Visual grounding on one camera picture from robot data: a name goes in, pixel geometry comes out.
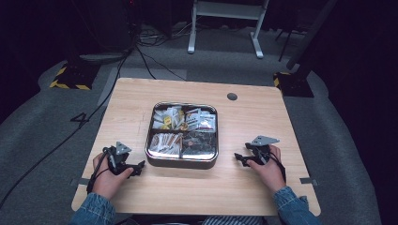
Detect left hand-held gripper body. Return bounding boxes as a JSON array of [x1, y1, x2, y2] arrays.
[[102, 141, 134, 176]]

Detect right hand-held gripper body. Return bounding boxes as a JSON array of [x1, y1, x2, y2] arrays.
[[244, 135, 281, 166]]

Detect square metal divided tray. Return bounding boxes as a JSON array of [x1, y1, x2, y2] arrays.
[[145, 101, 220, 171]]

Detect pile of white red-print packets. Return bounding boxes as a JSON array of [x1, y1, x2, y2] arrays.
[[184, 107, 217, 133]]

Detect person's right hand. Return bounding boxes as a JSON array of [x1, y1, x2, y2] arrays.
[[247, 144, 287, 195]]

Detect person's left hand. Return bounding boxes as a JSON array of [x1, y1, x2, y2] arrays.
[[92, 152, 134, 201]]

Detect pile of brown white sticks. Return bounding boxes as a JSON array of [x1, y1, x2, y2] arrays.
[[149, 132, 183, 156]]

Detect pile of dark packets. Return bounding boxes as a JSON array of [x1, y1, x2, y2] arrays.
[[182, 130, 218, 158]]

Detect grey tape strip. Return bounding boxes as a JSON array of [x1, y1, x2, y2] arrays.
[[69, 177, 91, 188], [298, 176, 319, 187]]

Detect black yellow striped base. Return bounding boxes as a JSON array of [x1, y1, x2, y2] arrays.
[[272, 70, 314, 98], [49, 62, 97, 92]]

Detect flat grey stand foot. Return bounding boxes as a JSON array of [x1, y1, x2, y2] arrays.
[[79, 51, 128, 66]]

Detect dark slanted pole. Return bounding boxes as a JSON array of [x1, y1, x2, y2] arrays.
[[285, 0, 339, 71]]

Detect dark cabinet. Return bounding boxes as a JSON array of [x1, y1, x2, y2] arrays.
[[88, 0, 137, 53]]

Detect white metal stand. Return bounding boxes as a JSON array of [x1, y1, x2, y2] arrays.
[[187, 0, 270, 60]]

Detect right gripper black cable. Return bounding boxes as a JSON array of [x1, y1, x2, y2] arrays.
[[268, 152, 287, 184]]

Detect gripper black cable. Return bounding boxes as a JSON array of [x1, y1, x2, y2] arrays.
[[268, 152, 287, 184], [85, 147, 117, 194]]

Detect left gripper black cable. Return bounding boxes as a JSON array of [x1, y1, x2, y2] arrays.
[[85, 147, 117, 194]]

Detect long black floor cable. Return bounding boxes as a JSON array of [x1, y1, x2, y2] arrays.
[[0, 46, 140, 210]]

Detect thin black floor cable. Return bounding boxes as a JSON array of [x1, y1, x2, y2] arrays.
[[134, 46, 188, 83]]

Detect tangle of floor cables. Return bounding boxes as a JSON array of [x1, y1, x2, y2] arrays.
[[136, 20, 196, 49]]

